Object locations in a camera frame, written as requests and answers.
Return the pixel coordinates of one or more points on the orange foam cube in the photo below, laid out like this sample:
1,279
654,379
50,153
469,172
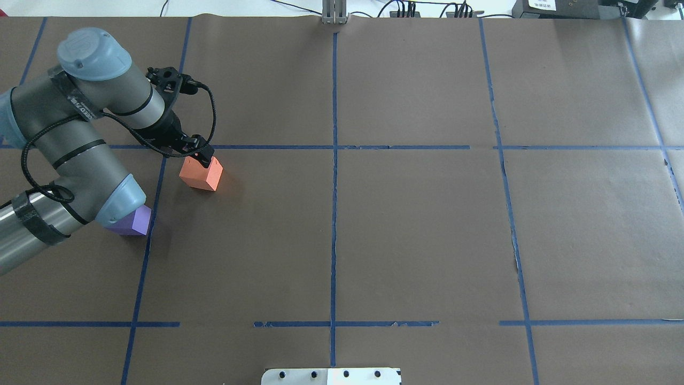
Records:
193,174

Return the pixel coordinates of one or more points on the black device box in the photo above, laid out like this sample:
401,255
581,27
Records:
591,10

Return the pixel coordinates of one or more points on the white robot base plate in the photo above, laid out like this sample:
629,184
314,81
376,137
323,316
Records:
345,375

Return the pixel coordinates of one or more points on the blue tape line lengthwise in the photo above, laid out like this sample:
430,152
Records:
334,206

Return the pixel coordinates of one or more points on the purple foam cube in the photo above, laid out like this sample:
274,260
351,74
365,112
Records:
136,223

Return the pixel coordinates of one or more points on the black power strip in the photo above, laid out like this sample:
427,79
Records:
429,9

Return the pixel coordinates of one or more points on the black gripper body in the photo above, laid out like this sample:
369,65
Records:
166,130

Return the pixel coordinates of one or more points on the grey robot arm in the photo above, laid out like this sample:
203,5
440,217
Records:
74,176

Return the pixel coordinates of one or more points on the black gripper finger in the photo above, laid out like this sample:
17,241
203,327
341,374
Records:
192,145
204,155

